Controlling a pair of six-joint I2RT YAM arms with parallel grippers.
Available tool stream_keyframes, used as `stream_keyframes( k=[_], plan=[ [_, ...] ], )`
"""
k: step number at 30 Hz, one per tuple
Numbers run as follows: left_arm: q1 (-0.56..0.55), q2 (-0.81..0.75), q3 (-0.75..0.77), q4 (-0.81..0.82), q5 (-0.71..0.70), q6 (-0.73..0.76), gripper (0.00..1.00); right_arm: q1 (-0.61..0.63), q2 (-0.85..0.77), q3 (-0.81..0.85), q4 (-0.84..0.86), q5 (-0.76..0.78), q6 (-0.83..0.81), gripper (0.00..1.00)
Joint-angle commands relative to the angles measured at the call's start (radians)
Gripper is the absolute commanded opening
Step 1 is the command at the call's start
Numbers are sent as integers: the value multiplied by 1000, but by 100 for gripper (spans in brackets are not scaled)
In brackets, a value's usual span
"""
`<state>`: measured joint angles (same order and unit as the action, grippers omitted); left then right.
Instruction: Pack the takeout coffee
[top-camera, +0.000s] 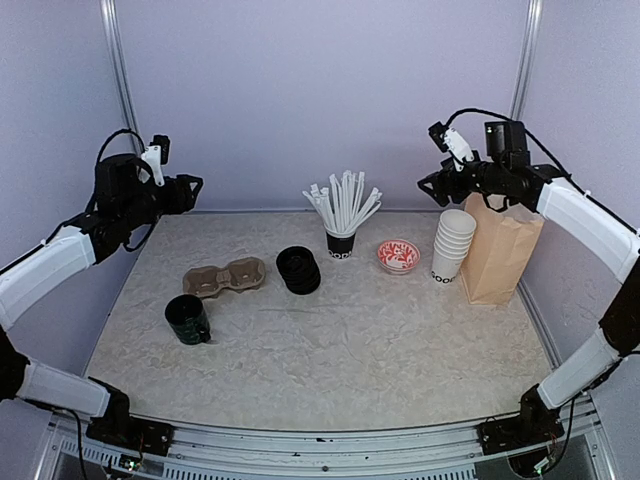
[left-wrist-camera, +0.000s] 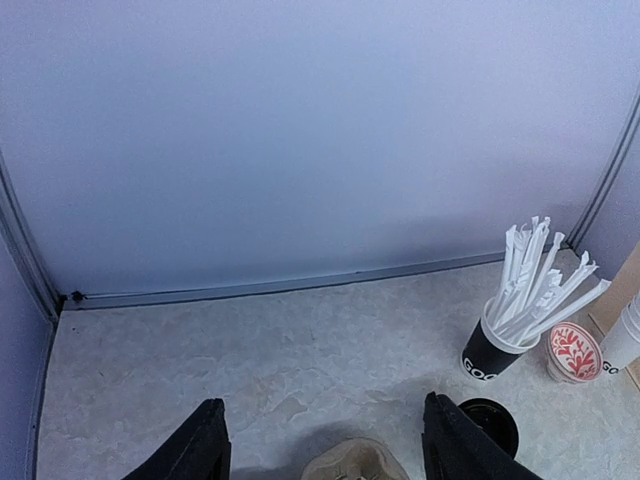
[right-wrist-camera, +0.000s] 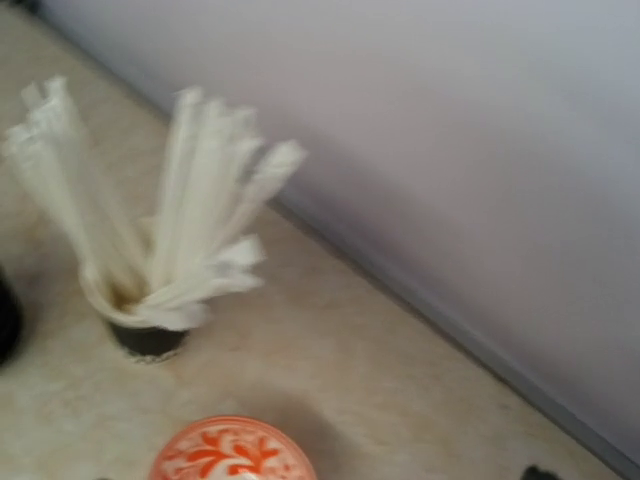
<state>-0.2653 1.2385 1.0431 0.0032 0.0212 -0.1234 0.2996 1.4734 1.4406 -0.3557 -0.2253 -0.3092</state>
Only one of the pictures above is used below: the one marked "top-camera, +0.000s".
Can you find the aluminium post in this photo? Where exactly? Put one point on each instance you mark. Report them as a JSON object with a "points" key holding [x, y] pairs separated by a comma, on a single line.
{"points": [[527, 58], [116, 54]]}

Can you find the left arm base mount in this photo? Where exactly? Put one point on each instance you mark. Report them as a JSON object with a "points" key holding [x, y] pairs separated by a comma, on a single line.
{"points": [[132, 433]]}

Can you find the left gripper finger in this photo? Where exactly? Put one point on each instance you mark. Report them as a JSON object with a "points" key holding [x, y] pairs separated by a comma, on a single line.
{"points": [[191, 183], [183, 205]]}

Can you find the aluminium front rail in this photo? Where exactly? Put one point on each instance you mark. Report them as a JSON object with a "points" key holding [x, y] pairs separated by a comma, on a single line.
{"points": [[446, 451]]}

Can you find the left aluminium post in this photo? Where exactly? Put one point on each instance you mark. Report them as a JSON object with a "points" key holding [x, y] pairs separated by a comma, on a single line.
{"points": [[116, 54]]}

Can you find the stack of black lids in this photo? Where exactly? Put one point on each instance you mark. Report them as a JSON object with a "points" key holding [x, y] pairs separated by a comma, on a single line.
{"points": [[299, 270]]}

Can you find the red patterned bowl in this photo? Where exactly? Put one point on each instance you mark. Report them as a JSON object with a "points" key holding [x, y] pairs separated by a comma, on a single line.
{"points": [[398, 256]]}

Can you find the black cup holding straws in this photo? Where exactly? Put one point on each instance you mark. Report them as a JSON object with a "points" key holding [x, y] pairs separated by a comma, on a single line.
{"points": [[340, 244]]}

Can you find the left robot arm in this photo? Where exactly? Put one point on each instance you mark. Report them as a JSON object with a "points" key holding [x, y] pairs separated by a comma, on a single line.
{"points": [[129, 192]]}

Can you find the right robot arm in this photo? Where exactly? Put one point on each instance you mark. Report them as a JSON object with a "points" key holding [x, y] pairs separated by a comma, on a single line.
{"points": [[592, 241]]}

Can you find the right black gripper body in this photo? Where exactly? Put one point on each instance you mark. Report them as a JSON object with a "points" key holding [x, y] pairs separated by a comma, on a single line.
{"points": [[462, 190]]}

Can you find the right aluminium post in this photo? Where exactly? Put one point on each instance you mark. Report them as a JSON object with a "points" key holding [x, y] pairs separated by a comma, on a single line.
{"points": [[527, 58]]}

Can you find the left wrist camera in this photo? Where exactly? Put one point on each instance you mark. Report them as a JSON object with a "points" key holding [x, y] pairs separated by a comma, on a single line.
{"points": [[161, 146]]}

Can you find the cardboard cup carrier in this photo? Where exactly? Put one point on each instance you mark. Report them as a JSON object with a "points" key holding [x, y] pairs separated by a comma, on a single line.
{"points": [[237, 276]]}

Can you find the brown paper bag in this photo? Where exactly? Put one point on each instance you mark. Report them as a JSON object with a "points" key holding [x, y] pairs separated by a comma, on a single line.
{"points": [[501, 248]]}

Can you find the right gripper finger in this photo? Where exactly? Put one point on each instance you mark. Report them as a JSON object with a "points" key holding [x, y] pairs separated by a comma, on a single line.
{"points": [[442, 198], [429, 183]]}

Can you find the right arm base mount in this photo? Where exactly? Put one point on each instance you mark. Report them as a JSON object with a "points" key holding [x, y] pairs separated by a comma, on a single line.
{"points": [[519, 431]]}

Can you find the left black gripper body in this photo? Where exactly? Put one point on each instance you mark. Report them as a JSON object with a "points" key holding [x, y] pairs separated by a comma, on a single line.
{"points": [[178, 195]]}

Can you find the stack of white paper cups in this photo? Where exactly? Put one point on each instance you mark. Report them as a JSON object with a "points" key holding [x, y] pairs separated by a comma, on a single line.
{"points": [[452, 242]]}

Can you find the bundle of wrapped white straws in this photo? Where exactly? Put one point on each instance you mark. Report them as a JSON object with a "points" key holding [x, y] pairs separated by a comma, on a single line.
{"points": [[343, 205]]}

